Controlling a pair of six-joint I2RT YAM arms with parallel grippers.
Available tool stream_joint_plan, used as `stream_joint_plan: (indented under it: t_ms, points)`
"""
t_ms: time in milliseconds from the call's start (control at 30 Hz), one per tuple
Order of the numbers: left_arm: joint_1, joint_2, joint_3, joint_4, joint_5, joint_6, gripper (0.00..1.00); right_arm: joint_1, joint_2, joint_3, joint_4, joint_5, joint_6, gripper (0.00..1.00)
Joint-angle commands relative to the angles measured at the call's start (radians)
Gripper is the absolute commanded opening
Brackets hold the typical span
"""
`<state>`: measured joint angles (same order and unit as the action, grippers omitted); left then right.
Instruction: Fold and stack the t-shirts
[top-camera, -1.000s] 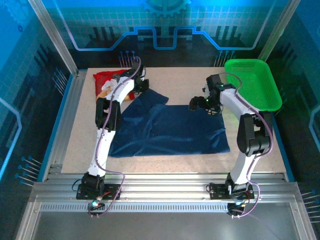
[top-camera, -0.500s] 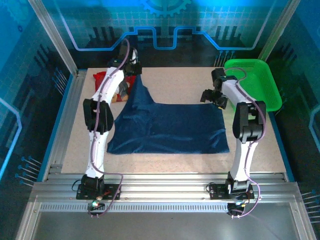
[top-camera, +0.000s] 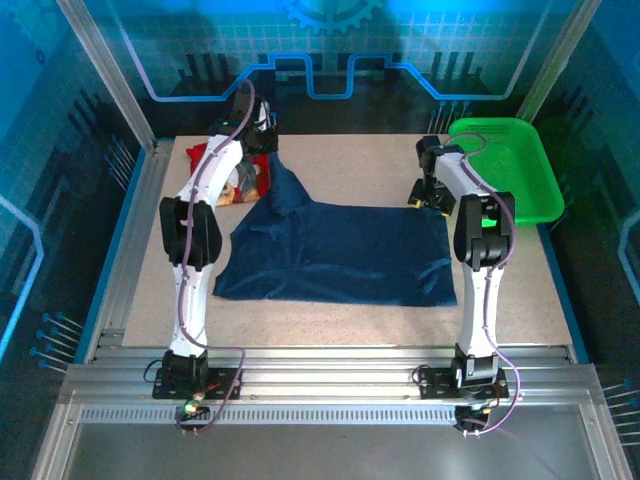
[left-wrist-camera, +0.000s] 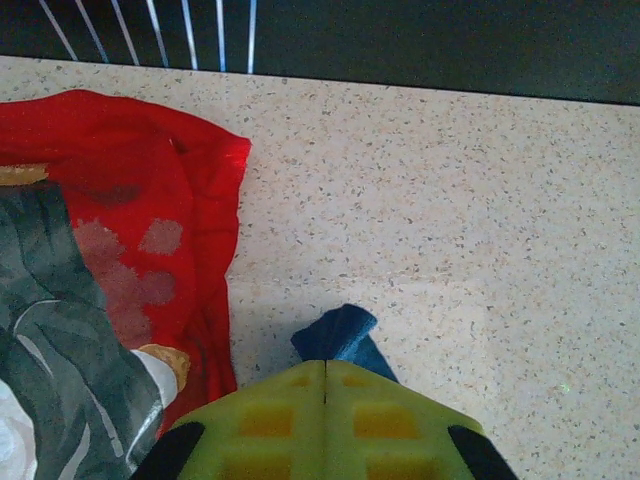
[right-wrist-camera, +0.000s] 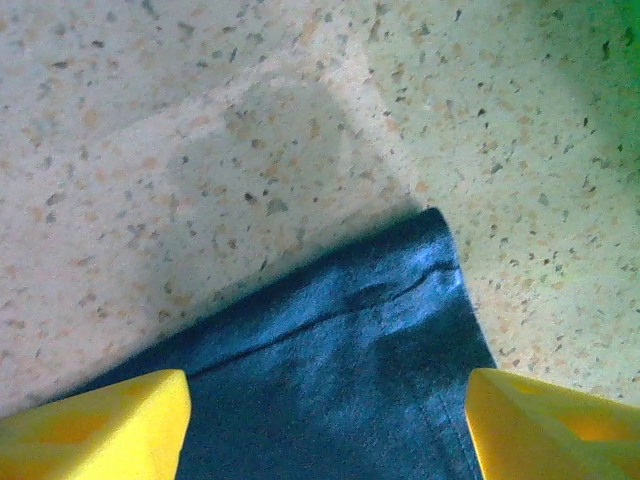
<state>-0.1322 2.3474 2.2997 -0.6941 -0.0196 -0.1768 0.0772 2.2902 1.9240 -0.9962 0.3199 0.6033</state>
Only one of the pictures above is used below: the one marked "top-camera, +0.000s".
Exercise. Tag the navy blue t-shirt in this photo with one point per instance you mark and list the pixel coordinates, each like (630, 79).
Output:
(340, 250)

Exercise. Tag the green plastic basket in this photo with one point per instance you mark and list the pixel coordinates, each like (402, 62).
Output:
(520, 165)

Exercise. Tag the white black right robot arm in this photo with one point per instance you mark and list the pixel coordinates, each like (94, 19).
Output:
(475, 310)

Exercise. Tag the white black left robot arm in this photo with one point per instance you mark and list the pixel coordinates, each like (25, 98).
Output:
(190, 300)

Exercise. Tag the red t-shirt with bear print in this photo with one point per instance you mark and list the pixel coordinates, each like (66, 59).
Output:
(247, 185)

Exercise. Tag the blue table edge strip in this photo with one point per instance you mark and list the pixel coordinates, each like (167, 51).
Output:
(565, 300)
(112, 250)

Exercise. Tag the small circuit board with LED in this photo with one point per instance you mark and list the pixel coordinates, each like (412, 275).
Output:
(482, 407)
(192, 406)

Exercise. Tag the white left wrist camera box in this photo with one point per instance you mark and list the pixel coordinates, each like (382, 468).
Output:
(263, 117)

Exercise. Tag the aluminium side rail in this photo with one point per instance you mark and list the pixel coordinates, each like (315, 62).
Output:
(135, 240)

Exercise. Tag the aluminium frame post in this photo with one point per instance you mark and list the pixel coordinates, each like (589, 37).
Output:
(107, 75)
(550, 75)

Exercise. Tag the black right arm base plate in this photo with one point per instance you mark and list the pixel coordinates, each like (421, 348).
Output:
(435, 387)

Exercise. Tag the aluminium frame rail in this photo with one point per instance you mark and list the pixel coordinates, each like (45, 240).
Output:
(325, 370)

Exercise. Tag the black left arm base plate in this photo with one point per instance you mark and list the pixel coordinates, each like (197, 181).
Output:
(170, 390)

